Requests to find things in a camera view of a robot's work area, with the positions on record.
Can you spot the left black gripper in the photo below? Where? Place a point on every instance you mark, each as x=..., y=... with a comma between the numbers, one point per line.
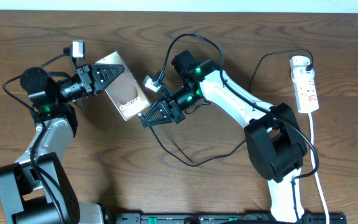
x=85, y=79

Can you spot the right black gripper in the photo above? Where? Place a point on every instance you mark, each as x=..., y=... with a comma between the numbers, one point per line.
x=174, y=114

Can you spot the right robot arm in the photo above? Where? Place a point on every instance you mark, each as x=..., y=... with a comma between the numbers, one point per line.
x=275, y=147

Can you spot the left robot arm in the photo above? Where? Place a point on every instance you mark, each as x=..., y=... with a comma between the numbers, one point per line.
x=35, y=188

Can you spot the white power strip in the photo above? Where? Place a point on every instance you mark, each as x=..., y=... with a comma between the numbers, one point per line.
x=304, y=85

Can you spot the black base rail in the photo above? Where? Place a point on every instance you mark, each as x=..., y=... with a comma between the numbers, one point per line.
x=136, y=218

